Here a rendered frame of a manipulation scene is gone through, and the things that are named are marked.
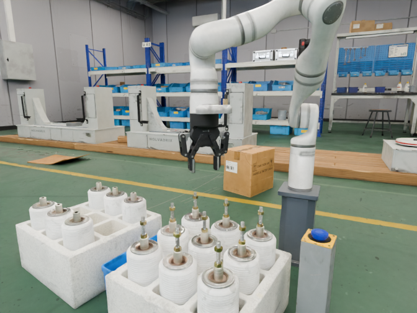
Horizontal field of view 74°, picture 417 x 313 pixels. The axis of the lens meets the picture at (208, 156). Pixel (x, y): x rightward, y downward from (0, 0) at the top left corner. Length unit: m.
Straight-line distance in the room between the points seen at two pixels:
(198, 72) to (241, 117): 2.08
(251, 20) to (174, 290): 0.66
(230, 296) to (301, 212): 0.56
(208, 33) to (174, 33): 10.00
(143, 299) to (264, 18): 0.73
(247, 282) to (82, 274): 0.53
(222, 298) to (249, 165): 1.27
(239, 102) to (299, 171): 1.75
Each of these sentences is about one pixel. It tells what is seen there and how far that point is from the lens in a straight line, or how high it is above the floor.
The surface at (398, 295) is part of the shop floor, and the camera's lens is 1.22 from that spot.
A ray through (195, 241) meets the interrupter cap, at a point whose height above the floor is 0.25.
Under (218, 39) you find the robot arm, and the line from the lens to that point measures 0.69.
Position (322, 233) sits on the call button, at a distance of 0.74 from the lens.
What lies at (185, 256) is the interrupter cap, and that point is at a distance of 0.75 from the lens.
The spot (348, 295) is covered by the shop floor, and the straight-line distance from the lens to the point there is 1.14.
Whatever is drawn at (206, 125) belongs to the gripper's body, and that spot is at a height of 0.58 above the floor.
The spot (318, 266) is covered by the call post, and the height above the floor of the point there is 0.26.
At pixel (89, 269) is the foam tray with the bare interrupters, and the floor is 0.11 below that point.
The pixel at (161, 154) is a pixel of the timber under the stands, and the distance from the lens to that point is 3.07.
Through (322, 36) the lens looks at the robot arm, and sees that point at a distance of 0.83.
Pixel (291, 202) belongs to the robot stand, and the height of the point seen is 0.26.
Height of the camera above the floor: 0.65
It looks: 12 degrees down
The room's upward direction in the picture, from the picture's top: straight up
